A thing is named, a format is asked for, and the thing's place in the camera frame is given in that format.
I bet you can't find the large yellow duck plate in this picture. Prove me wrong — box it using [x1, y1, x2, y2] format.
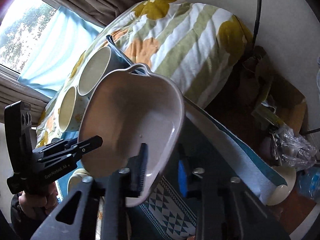
[67, 168, 90, 193]

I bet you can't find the cream bowl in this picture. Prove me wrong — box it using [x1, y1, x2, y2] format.
[59, 86, 89, 133]

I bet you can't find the pink handled bowl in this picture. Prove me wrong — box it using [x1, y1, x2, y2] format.
[78, 63, 185, 207]

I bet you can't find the white bowl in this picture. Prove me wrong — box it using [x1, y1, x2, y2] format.
[78, 46, 129, 96]

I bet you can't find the person's left hand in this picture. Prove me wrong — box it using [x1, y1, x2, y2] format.
[18, 183, 58, 219]

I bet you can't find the teal patterned tablecloth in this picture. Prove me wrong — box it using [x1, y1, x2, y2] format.
[53, 97, 288, 240]

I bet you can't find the left brown curtain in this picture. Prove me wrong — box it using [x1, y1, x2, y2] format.
[0, 74, 50, 125]

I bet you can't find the clear plastic bag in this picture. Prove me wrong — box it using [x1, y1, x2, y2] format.
[271, 124, 317, 171]

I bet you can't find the light blue window cloth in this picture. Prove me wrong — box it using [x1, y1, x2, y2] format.
[18, 7, 103, 98]

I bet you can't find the grey bed tray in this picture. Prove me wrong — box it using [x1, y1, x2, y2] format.
[106, 35, 134, 67]

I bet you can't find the window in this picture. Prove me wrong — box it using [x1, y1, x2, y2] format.
[1, 0, 56, 73]

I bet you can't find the floral duvet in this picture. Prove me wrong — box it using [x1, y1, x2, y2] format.
[36, 0, 253, 147]

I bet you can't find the black cable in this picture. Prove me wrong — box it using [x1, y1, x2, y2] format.
[251, 0, 263, 48]

